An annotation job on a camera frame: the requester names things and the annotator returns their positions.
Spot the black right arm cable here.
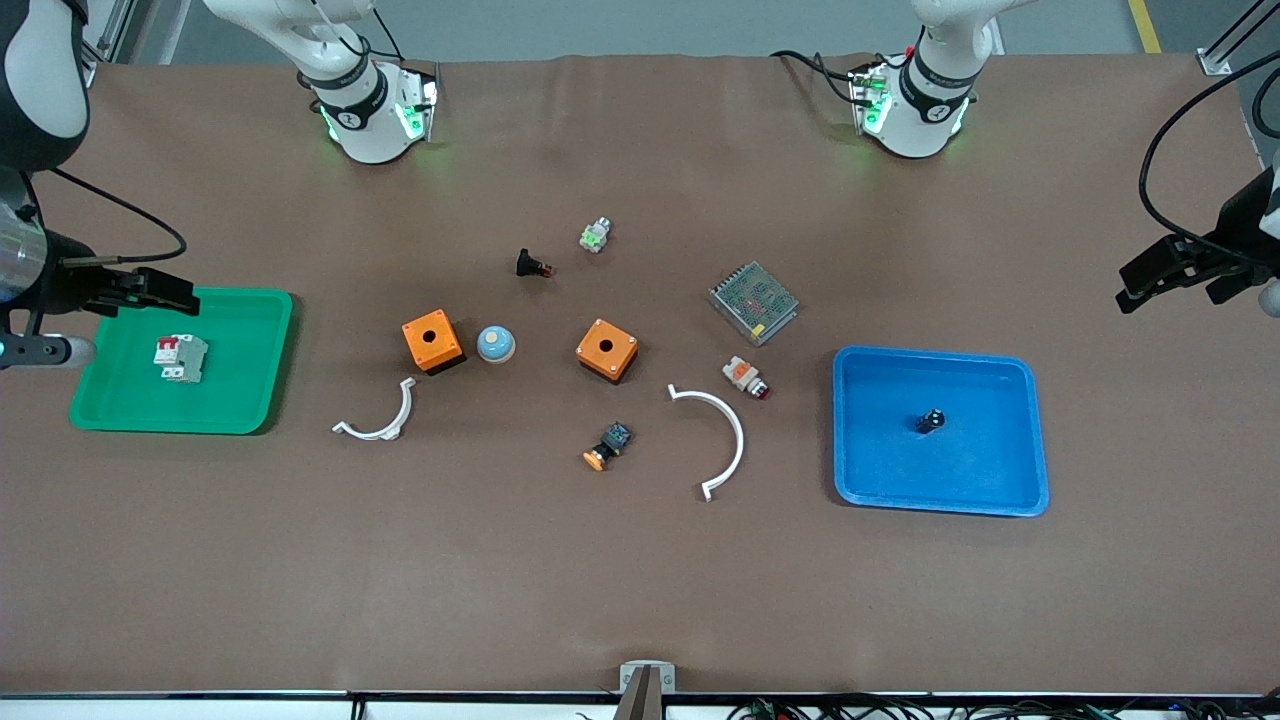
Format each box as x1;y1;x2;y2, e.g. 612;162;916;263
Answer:
48;166;189;267

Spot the blue plastic tray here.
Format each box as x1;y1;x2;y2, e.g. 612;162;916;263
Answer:
832;345;1051;519

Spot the black base cable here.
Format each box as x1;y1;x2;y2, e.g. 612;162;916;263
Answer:
770;48;873;107

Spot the grey table edge bracket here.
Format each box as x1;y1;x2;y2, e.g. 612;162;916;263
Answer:
618;660;678;720

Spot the large white plastic arc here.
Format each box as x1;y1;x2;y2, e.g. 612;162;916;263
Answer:
667;383;747;504

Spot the brown table mat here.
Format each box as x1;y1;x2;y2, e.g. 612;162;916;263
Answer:
0;52;1280;697

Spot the orange mushroom push button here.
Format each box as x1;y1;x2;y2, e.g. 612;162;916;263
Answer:
583;421;634;473

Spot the green plastic tray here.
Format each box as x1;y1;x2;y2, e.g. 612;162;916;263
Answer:
68;286;295;437

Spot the metal mesh power supply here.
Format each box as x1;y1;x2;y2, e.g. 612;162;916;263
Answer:
708;261;801;348

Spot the aluminium frame profile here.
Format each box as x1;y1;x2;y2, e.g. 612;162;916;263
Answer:
78;0;136;71
1195;0;1280;77

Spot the small white plastic arc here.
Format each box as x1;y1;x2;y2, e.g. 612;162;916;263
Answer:
332;377;418;443

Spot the black cable bundle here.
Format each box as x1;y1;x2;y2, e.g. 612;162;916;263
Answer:
725;694;1280;720

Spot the white red circuit breaker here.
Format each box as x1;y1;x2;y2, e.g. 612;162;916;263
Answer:
152;333;210;386

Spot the white orange indicator lamp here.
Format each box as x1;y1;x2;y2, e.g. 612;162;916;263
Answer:
722;355;772;403

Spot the orange button box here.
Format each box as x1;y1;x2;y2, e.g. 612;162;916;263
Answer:
402;309;466;376
575;318;640;385

